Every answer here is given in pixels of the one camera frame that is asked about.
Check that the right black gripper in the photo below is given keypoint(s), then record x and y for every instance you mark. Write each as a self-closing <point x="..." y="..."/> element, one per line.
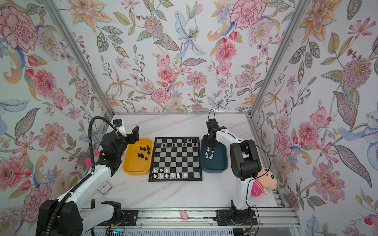
<point x="205" y="142"/>

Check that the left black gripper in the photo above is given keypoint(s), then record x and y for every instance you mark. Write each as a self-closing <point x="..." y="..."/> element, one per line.
<point x="136" y="136"/>

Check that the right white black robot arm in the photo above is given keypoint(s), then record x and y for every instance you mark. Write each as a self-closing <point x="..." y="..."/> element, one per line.
<point x="245" y="165"/>

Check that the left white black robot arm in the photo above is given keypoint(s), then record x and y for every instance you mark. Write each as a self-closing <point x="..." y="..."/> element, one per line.
<point x="63" y="216"/>

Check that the dark teal plastic tray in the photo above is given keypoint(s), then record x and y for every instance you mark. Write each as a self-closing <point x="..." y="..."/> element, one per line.
<point x="213" y="160"/>

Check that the yellow plastic tray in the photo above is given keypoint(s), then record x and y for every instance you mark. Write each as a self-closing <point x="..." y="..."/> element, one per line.
<point x="138" y="158"/>

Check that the black white chessboard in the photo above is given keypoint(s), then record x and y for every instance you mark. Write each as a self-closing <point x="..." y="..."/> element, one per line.
<point x="176" y="159"/>

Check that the colourful plush toy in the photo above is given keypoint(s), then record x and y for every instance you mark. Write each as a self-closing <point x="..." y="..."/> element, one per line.
<point x="88" y="161"/>

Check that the small white clock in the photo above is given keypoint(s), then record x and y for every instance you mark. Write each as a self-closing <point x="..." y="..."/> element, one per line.
<point x="104" y="188"/>

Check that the pink striped plush doll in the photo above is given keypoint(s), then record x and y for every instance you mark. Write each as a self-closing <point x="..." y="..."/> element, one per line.
<point x="265" y="181"/>

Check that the small pink toy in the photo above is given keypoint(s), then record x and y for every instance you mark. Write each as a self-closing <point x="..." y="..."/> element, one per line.
<point x="184" y="215"/>

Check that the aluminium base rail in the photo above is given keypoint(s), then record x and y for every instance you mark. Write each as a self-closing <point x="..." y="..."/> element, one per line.
<point x="266" y="217"/>

